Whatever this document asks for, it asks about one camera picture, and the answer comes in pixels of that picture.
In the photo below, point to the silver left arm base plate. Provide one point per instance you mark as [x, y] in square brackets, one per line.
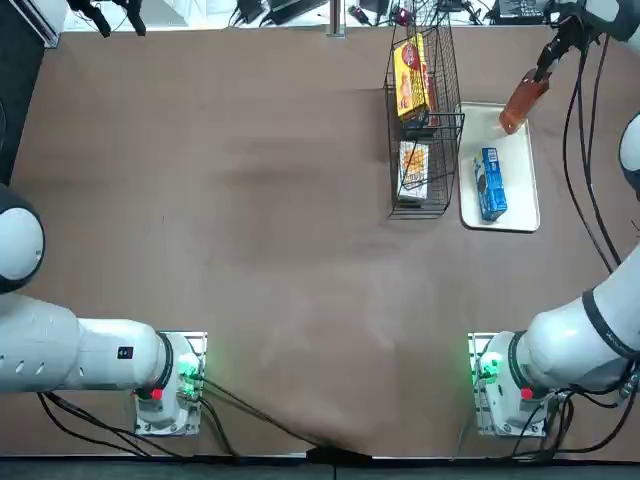
[197, 340]

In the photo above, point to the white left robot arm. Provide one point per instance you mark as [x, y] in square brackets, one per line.
[75, 355]

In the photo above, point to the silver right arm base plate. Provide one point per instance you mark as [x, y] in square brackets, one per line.
[474, 345]

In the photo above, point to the white plastic tray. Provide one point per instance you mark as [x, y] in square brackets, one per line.
[520, 200]

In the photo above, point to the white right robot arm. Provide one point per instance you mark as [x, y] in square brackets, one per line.
[560, 345]

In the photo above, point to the white Franzzi cracker box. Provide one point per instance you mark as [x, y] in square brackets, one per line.
[414, 170]

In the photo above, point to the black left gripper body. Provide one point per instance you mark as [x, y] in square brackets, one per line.
[110, 3]

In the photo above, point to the blue Oreo cookie box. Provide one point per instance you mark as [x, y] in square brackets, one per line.
[492, 190]

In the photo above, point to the aluminium post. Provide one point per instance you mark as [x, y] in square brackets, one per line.
[336, 20]

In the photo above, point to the black table edge mount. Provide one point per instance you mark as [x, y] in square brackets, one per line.
[340, 454]

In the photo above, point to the yellow Nabati wafer box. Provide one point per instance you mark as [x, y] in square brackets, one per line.
[407, 85]

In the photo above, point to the aluminium frame bar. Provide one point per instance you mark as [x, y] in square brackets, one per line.
[50, 25]

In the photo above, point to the black plug with red light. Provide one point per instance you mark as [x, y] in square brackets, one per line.
[405, 17]
[361, 14]

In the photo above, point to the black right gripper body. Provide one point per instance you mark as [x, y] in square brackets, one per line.
[575, 32]

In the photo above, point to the black power adapter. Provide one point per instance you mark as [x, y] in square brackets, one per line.
[295, 6]
[250, 7]

